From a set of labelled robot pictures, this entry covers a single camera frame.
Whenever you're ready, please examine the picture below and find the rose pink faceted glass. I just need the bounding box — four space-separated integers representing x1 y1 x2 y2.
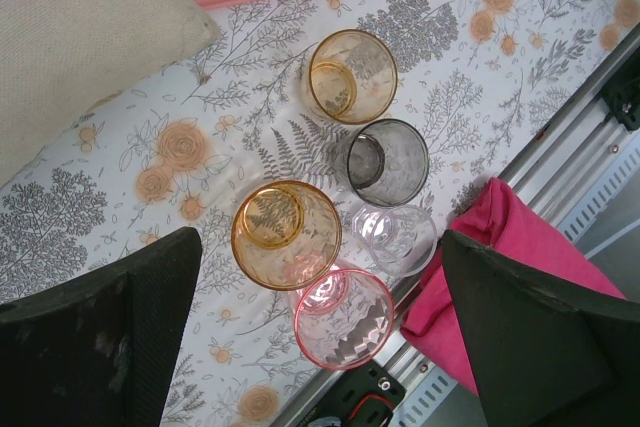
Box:
292 266 396 372

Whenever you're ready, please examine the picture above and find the small orange glass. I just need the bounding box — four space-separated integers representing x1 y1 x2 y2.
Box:
307 29 400 126

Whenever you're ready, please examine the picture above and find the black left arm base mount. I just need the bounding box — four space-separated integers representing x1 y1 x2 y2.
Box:
299 365 407 427

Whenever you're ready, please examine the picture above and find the beige pillow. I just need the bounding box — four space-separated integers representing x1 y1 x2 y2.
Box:
0 0 221 186

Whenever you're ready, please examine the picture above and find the magenta folded towel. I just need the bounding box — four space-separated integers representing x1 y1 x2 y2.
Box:
399 176 626 396

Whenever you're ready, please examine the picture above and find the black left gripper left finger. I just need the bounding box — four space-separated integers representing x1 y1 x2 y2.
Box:
0 225 203 427

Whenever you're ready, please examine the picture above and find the wide orange glass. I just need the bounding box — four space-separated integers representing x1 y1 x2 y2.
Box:
230 180 344 292

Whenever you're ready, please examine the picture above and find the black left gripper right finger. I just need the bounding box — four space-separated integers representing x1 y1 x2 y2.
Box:
441 228 640 427

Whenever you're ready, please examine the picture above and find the small clear glass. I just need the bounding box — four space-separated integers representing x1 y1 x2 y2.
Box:
352 204 439 278

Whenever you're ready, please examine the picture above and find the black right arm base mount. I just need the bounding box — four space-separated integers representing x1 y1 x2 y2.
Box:
598 65 640 132

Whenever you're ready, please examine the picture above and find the white slotted cable duct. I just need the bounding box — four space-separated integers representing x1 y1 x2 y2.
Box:
394 144 640 427

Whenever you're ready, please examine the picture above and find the dark grey glass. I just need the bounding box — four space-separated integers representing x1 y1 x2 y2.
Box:
333 118 431 207

